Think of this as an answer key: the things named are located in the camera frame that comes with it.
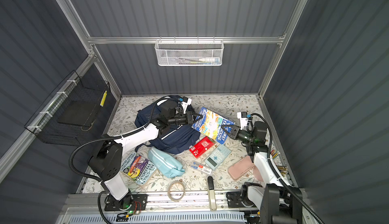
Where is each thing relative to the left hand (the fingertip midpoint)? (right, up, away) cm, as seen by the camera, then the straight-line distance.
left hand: (202, 116), depth 80 cm
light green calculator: (+9, -24, +7) cm, 26 cm away
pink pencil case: (+21, -28, +1) cm, 35 cm away
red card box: (-2, -21, +12) cm, 24 cm away
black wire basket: (-64, +1, -8) cm, 64 cm away
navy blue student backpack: (-38, 0, +24) cm, 45 cm away
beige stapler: (+4, -38, -7) cm, 38 cm away
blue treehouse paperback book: (+4, -5, -1) cm, 7 cm away
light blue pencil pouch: (-18, -27, +2) cm, 32 cm away
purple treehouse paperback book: (-35, -29, +3) cm, 45 cm away
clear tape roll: (-17, -38, -4) cm, 42 cm away
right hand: (+12, -7, -2) cm, 14 cm away
